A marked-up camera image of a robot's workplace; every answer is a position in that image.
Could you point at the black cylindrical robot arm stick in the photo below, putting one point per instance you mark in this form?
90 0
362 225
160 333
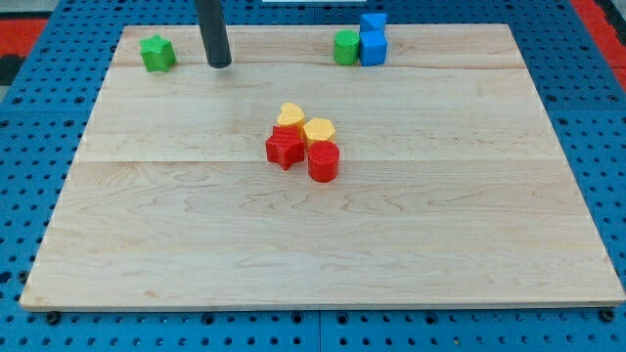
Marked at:
213 32

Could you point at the light wooden board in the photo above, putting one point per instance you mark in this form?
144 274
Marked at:
452 189

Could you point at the red cylinder block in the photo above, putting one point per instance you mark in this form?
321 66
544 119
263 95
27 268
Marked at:
323 160

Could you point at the red star block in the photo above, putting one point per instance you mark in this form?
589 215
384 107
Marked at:
285 146

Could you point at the yellow hexagon block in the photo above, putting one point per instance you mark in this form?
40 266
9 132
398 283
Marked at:
317 130

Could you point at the yellow heart block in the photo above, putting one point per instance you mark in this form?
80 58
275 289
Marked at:
291 115

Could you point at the green cylinder block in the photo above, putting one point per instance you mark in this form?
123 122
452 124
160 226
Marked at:
346 47

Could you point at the blue cube block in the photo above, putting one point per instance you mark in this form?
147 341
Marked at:
372 48

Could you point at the blue triangular block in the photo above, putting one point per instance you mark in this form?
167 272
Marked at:
372 22

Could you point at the green star block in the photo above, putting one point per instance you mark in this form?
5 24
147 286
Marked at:
157 53

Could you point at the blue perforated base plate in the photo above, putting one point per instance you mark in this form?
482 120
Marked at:
48 105

